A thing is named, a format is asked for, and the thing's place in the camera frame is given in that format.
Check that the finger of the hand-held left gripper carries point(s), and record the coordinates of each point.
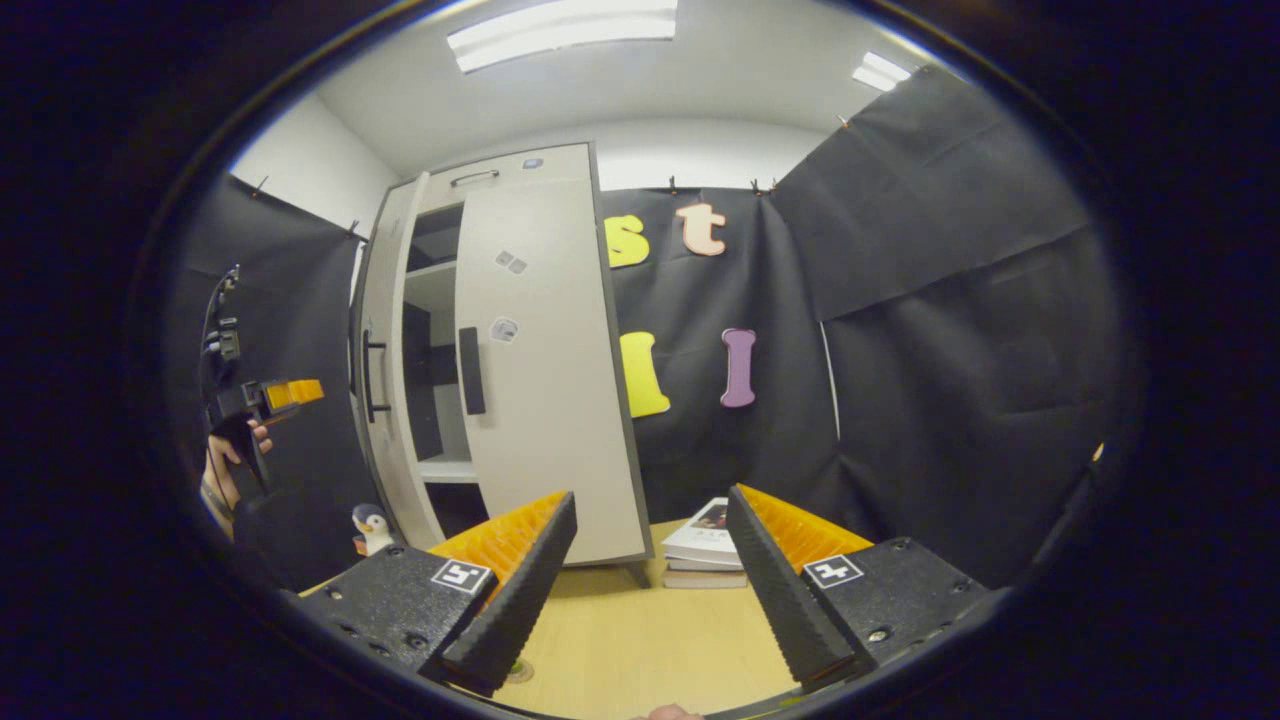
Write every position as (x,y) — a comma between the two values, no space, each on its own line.
(295,393)

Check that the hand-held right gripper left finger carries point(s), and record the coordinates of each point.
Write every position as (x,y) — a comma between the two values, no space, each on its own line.
(505,610)

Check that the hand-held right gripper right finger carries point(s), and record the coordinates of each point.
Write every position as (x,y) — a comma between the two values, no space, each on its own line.
(785,600)

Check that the round brown coaster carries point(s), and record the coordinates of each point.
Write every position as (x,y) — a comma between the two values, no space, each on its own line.
(520,672)

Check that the grey cabinet door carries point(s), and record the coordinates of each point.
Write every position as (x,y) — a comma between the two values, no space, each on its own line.
(560,400)
(390,300)

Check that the grey cabinet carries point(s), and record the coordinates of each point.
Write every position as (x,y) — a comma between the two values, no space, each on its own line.
(435,300)

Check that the grey cabinet drawer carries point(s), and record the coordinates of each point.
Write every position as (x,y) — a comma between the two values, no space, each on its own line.
(510,175)

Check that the white portrait cover book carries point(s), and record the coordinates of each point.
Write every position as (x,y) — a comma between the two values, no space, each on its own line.
(705,535)

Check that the penguin toy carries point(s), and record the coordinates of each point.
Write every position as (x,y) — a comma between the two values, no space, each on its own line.
(372,528)

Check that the black backdrop cloth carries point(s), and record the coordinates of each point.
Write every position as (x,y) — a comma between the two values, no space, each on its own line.
(950,350)

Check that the large ceiling light panel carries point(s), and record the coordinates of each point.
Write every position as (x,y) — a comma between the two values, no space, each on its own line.
(560,32)

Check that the small ceiling light panel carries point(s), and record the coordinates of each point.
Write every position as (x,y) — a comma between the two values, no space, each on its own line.
(882,72)

